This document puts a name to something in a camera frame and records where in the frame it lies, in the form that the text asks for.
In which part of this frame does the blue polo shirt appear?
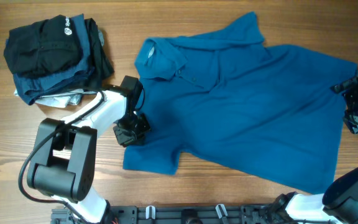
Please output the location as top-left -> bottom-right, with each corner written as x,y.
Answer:
123,12 -> 358,194

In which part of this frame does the light grey folded garment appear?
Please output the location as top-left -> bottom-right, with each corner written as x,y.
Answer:
13,88 -> 84,109

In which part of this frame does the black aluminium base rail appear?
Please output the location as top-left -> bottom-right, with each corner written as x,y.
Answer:
50,203 -> 328,224

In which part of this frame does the black folded garment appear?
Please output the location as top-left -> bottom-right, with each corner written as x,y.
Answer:
74,18 -> 114,89
4,15 -> 83,78

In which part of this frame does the black bottom folded garment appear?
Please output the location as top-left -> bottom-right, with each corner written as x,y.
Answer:
74,18 -> 114,89

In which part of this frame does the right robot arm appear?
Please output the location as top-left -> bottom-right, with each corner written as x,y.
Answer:
265,77 -> 358,223

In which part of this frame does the navy folded garment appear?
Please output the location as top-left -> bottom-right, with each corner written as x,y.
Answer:
13,14 -> 94,105

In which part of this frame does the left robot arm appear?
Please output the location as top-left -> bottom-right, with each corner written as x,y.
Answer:
18,76 -> 150,223

